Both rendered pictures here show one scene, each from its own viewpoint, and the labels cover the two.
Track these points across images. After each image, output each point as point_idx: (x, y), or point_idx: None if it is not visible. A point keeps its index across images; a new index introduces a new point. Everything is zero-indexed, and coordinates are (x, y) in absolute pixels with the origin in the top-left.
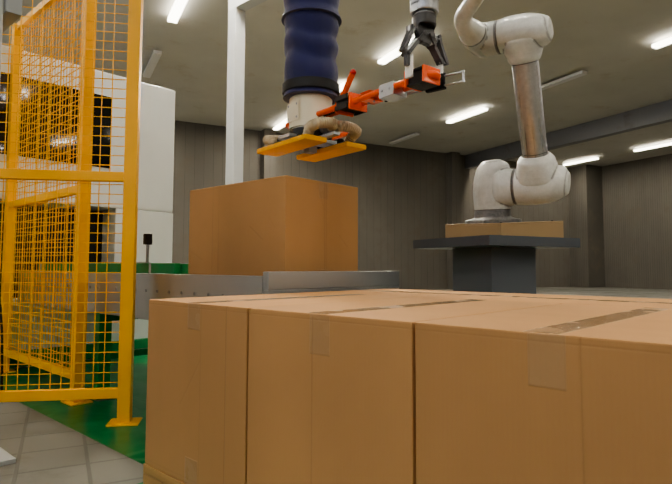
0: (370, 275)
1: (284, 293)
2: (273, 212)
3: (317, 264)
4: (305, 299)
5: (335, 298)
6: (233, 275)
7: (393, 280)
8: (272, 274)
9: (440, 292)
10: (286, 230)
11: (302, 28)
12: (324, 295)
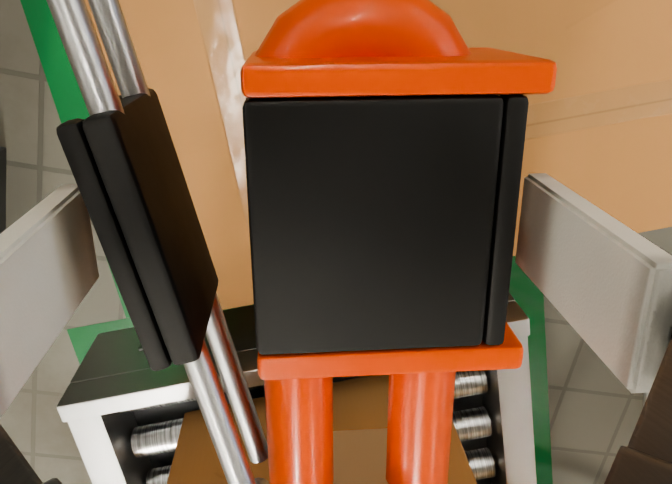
0: (185, 376)
1: (515, 248)
2: None
3: (333, 416)
4: (624, 46)
5: (561, 41)
6: (522, 428)
7: (91, 386)
8: (517, 317)
9: (194, 103)
10: (460, 450)
11: None
12: None
